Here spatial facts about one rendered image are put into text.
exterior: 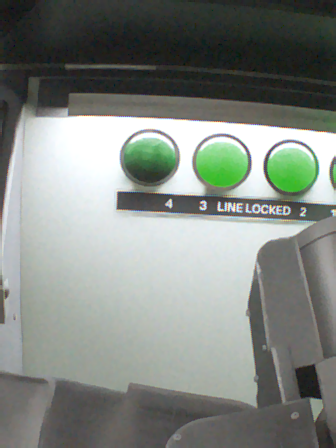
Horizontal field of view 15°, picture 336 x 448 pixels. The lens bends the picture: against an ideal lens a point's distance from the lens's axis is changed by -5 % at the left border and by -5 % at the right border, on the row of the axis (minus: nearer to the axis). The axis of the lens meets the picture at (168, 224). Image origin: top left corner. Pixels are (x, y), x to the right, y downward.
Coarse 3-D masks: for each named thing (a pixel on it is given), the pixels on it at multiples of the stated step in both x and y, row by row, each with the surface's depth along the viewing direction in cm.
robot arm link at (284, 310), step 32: (320, 224) 48; (288, 256) 48; (320, 256) 47; (256, 288) 48; (288, 288) 47; (320, 288) 47; (256, 320) 48; (288, 320) 46; (320, 320) 46; (256, 352) 49; (288, 352) 45; (320, 352) 46; (288, 384) 44; (224, 416) 42; (256, 416) 42; (288, 416) 42
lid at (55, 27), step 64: (0, 0) 99; (64, 0) 90; (128, 0) 90; (192, 0) 89; (256, 0) 88; (320, 0) 89; (0, 64) 107; (128, 64) 107; (192, 64) 107; (256, 64) 105; (320, 64) 103
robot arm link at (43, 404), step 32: (0, 384) 43; (32, 384) 43; (64, 384) 43; (128, 384) 43; (0, 416) 43; (32, 416) 42; (64, 416) 42; (96, 416) 42; (128, 416) 42; (160, 416) 42; (192, 416) 42
